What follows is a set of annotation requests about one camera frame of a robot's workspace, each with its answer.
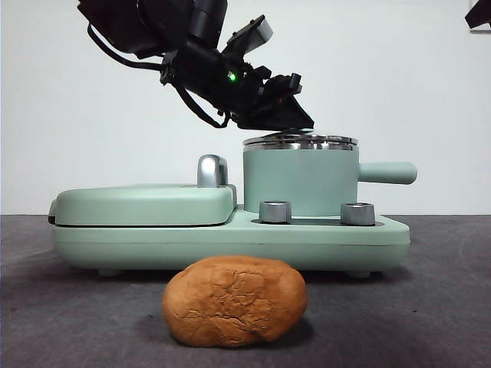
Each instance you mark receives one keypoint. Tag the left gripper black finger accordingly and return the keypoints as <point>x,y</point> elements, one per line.
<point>284,117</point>

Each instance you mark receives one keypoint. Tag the glass lid with green knob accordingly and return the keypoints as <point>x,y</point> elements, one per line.
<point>299,140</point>

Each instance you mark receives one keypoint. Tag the brown potato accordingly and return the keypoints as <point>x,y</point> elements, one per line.
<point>234,303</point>

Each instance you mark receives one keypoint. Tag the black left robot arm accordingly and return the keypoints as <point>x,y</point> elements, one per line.
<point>161,23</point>

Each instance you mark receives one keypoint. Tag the mint green steamer pot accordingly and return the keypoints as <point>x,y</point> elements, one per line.
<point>299,180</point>

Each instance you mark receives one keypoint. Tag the silver control knob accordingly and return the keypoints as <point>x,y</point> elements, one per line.
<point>275,211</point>
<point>357,214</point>

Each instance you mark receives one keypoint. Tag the mint green breakfast machine base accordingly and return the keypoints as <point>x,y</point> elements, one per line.
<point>230,245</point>

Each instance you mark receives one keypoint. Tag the mint green griddle cover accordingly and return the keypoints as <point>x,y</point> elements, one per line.
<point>145,205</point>

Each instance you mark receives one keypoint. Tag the pale grey left wrist camera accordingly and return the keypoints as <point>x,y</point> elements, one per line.
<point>262,32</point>

